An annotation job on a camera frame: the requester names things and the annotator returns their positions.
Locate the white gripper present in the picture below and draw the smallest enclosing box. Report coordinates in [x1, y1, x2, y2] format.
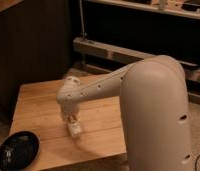
[61, 106, 80, 125]

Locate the small white bottle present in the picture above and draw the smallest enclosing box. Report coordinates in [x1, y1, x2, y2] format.
[67, 116, 83, 138]

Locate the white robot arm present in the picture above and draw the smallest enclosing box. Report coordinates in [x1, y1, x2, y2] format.
[57, 55, 192, 171]

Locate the black ceramic bowl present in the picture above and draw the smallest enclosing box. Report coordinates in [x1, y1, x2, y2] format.
[0, 131, 40, 171]

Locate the wooden table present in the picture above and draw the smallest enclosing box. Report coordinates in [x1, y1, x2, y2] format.
[10, 80, 126, 171]

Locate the metal vertical pole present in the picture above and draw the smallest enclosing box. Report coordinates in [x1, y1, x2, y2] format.
[79, 0, 87, 40]

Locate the grey metal beam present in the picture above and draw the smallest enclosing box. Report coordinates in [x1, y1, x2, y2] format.
[73, 37, 200, 83]

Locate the wooden shelf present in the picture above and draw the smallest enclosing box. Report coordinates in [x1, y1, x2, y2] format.
[86, 0, 200, 20]

